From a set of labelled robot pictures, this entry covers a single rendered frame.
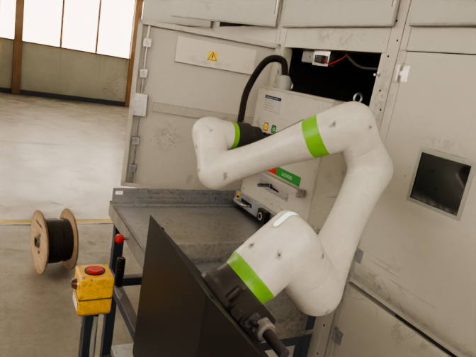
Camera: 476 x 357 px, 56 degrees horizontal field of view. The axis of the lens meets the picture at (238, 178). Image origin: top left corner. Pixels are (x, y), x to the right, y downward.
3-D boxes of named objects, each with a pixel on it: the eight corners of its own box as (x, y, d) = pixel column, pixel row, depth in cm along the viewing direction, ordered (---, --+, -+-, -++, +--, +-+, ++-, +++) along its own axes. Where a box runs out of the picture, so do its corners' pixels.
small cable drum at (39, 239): (25, 258, 297) (29, 201, 288) (59, 253, 311) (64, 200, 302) (42, 285, 268) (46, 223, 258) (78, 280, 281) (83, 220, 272)
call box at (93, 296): (76, 317, 107) (80, 279, 104) (71, 300, 114) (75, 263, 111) (110, 313, 111) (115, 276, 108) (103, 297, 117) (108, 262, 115)
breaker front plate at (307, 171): (301, 236, 157) (330, 101, 146) (238, 193, 198) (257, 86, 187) (304, 236, 158) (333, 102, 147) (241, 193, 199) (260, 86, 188)
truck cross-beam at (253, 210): (303, 251, 156) (306, 235, 155) (233, 201, 201) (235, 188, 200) (314, 250, 158) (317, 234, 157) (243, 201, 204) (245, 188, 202)
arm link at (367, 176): (338, 332, 102) (405, 170, 130) (312, 292, 94) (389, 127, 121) (292, 319, 111) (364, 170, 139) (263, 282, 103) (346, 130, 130)
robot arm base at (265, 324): (285, 380, 85) (308, 358, 86) (253, 345, 76) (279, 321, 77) (222, 298, 105) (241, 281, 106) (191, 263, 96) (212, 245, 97)
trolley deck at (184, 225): (154, 290, 128) (157, 270, 126) (108, 214, 180) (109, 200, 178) (334, 273, 161) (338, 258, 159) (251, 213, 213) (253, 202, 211)
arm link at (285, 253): (277, 323, 95) (341, 264, 98) (243, 280, 87) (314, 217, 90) (248, 290, 106) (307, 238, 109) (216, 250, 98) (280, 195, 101)
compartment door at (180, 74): (122, 182, 210) (140, 19, 193) (251, 198, 220) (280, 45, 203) (120, 185, 204) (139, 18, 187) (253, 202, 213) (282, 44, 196)
